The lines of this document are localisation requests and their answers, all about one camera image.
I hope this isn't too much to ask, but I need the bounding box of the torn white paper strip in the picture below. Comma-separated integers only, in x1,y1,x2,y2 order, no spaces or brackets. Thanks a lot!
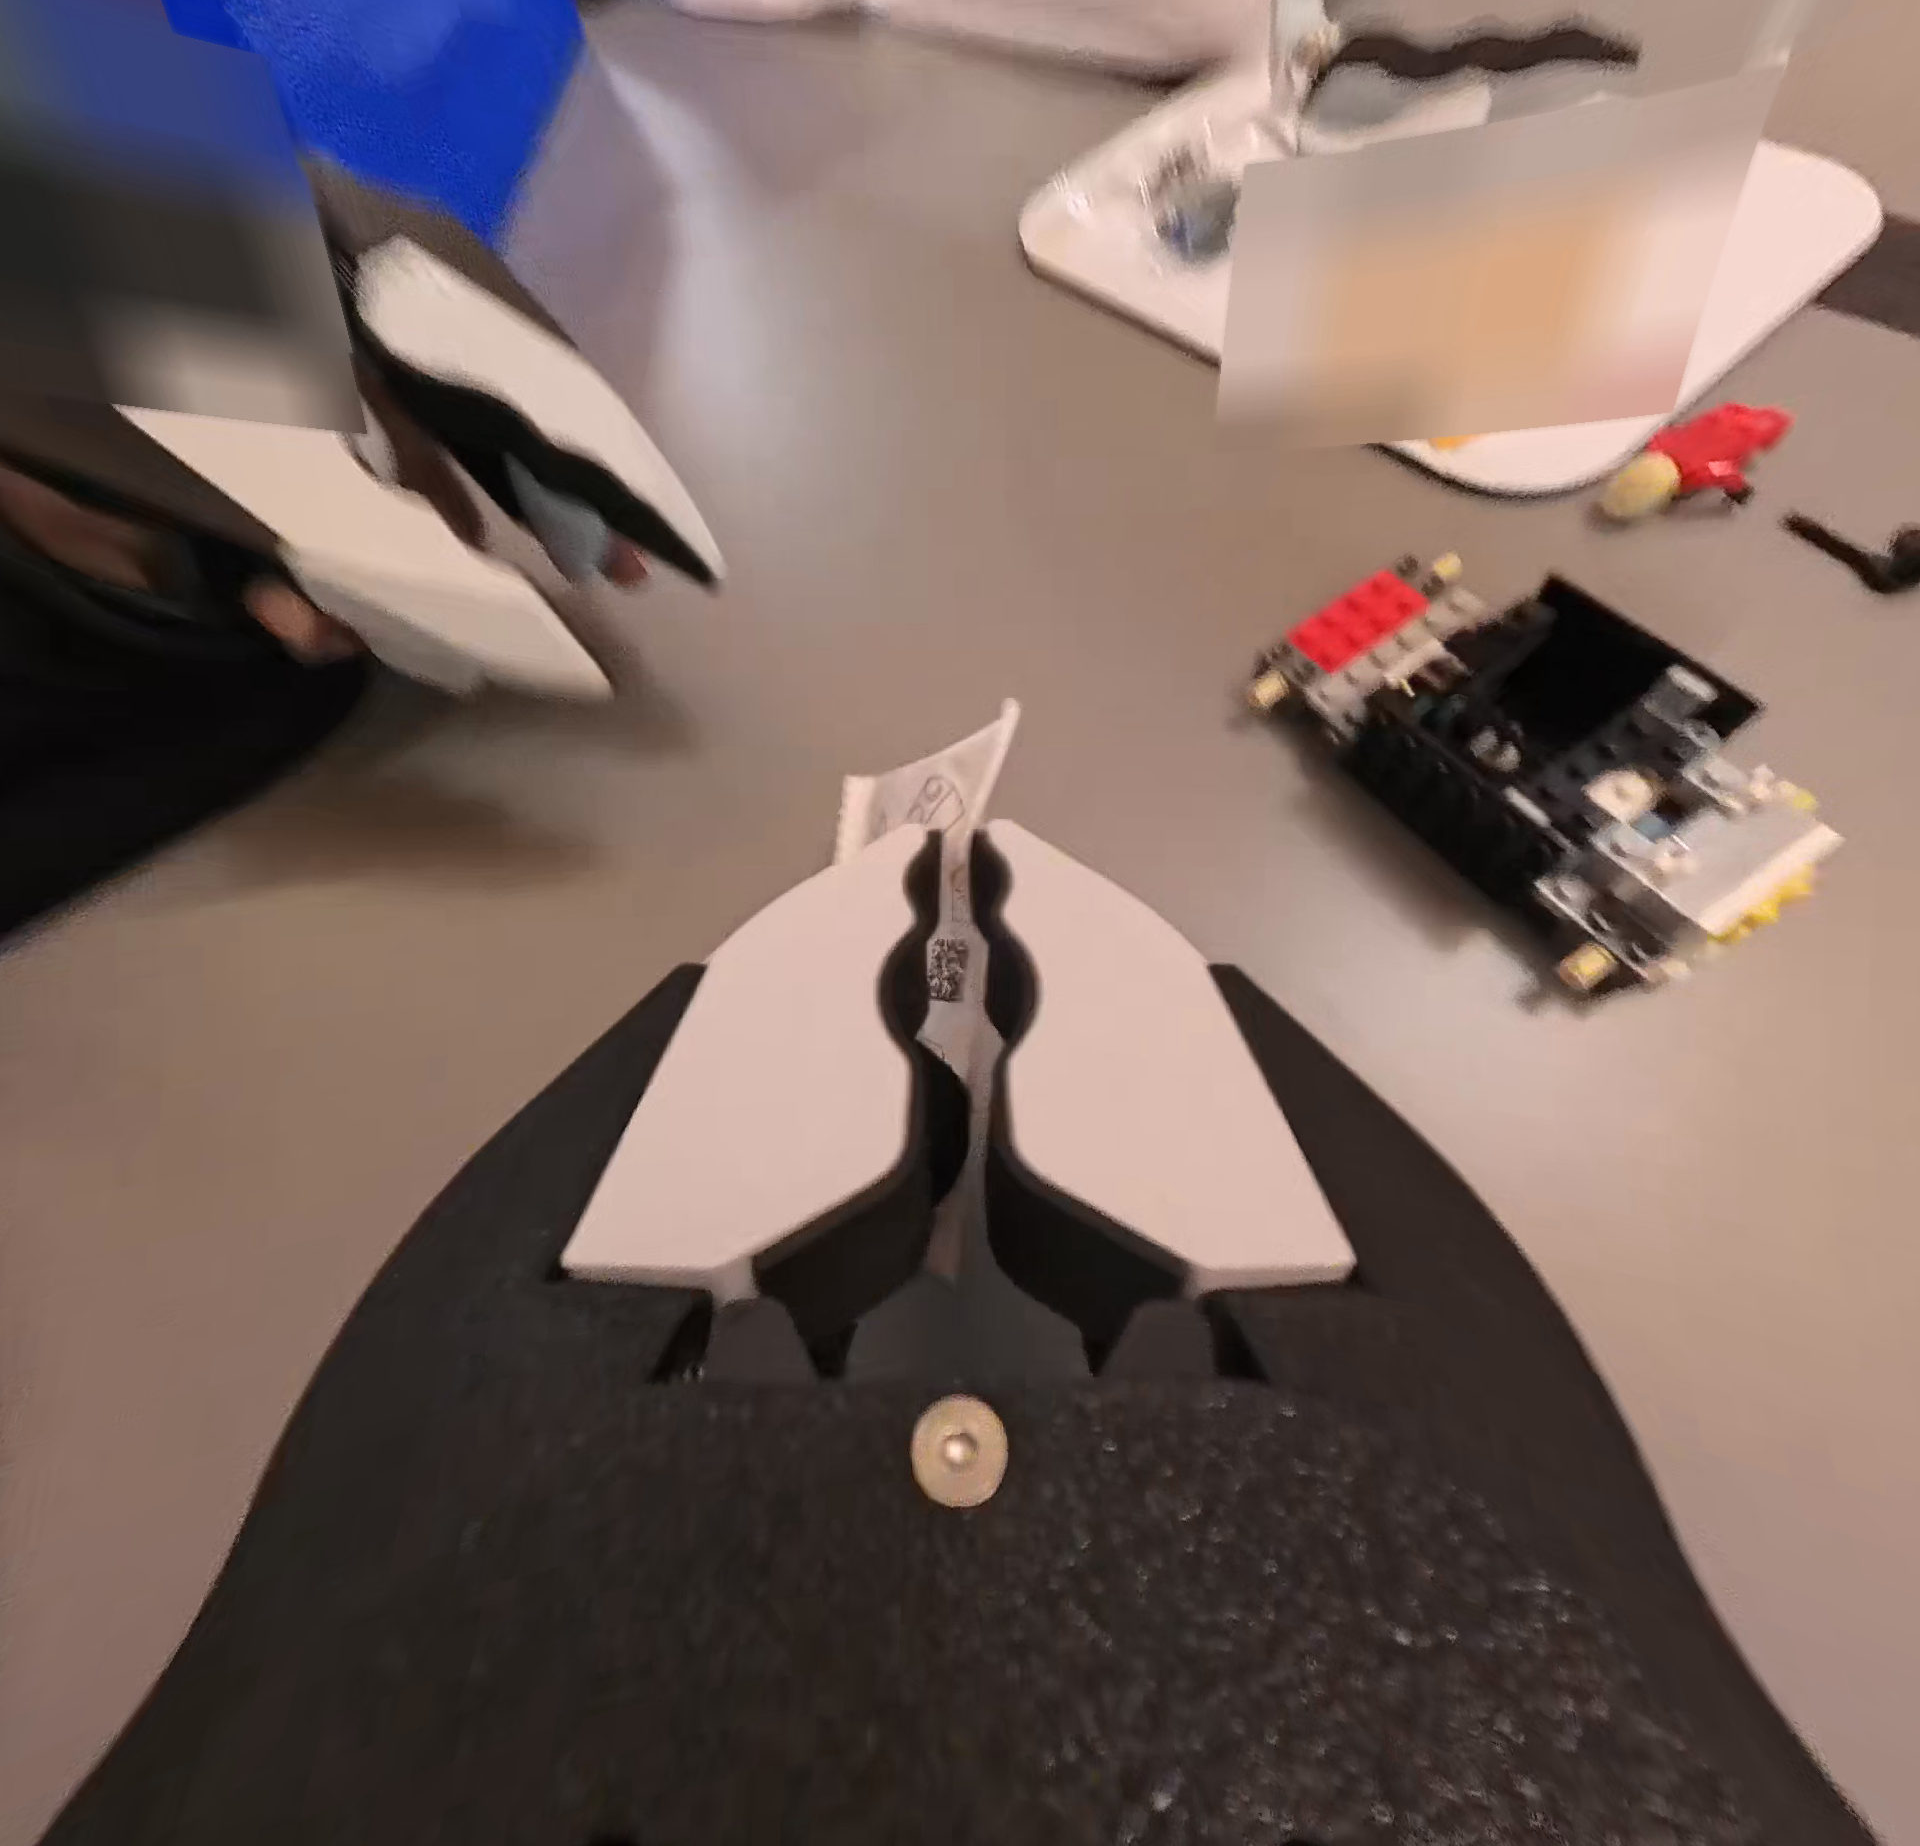
837,699,1025,1284

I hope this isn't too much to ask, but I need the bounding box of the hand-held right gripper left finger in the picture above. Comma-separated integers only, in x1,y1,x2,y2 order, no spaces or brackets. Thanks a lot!
557,822,934,1299

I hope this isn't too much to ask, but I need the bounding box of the black wavy strip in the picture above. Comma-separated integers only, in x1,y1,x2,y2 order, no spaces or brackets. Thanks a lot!
1312,19,1641,91

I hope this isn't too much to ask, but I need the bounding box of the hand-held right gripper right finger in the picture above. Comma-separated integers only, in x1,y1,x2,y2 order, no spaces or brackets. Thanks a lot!
976,820,1364,1293

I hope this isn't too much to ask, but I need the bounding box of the grey desk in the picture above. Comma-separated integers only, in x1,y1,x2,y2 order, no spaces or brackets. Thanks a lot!
0,0,1920,1846

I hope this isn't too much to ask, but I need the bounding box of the red and beige toy piece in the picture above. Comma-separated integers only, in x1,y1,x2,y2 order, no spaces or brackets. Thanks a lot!
1596,403,1795,525

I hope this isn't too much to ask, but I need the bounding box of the person's left forearm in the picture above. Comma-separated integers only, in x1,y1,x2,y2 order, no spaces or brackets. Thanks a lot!
0,519,379,938

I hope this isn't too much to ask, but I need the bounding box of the black toy axle piece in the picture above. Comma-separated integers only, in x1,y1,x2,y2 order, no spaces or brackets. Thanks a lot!
1784,510,1920,601

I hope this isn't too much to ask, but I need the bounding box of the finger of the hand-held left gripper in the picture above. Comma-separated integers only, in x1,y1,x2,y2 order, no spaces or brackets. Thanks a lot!
119,406,620,703
357,230,732,592

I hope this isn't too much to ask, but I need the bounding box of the person's left hand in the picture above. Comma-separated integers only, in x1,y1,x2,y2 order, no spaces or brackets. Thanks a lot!
240,583,376,670

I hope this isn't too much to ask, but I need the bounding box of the blue plastic bin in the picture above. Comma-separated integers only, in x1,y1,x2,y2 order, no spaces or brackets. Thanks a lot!
135,0,710,254

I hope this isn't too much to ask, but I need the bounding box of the partly built toy car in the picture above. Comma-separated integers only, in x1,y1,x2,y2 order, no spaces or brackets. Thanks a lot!
1242,554,1848,1002

